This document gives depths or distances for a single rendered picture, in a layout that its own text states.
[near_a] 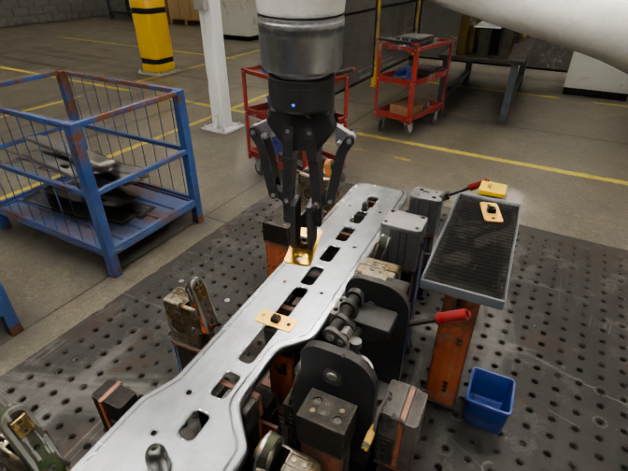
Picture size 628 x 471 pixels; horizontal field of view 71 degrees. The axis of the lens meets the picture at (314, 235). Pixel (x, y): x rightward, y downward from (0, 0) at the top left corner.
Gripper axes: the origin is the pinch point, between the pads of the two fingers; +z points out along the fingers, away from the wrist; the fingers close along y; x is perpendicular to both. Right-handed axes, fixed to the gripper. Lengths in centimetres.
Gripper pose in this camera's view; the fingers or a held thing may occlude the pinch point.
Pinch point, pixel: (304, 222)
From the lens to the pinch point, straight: 60.2
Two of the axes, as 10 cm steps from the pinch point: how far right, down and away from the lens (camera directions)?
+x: -2.2, 5.7, -7.9
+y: -9.7, -1.3, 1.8
